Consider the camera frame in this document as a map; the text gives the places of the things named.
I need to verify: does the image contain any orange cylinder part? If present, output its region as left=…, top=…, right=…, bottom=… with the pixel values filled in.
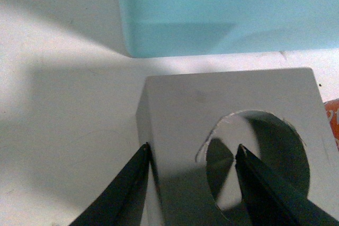
left=324, top=98, right=339, bottom=149

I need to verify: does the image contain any gray block with round hole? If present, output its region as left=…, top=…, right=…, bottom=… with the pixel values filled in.
left=136, top=68, right=338, bottom=225

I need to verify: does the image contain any blue plastic box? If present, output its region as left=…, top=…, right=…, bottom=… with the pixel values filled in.
left=119, top=0, right=338, bottom=58

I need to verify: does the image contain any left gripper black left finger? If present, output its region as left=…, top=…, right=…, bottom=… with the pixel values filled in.
left=71, top=143, right=151, bottom=225

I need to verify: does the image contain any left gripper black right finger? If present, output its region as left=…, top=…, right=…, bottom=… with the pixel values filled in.
left=235, top=144, right=338, bottom=225

